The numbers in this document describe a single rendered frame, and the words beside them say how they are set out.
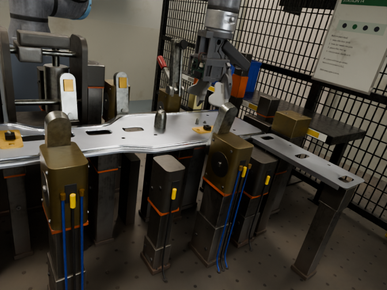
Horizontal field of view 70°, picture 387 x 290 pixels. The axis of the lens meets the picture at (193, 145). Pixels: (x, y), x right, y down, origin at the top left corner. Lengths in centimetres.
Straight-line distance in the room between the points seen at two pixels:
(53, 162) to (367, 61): 99
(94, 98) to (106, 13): 331
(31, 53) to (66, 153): 34
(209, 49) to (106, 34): 349
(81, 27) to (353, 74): 338
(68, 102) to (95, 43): 332
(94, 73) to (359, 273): 94
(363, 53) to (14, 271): 118
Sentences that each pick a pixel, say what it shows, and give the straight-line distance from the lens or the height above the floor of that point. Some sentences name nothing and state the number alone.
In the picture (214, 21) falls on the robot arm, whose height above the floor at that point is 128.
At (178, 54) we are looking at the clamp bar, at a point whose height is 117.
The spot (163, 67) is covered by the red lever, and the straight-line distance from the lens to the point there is 97.
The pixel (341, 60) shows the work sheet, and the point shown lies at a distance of 116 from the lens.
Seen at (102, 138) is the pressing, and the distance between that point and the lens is 66.
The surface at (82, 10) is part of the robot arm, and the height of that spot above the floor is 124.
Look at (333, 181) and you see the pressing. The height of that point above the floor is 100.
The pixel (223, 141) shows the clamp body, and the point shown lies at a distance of 62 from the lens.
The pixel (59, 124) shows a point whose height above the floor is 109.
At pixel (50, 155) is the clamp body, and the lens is 49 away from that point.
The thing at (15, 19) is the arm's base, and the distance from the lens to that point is 118.
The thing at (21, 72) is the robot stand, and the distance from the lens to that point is 114.
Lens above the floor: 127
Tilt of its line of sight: 24 degrees down
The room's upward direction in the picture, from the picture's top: 10 degrees clockwise
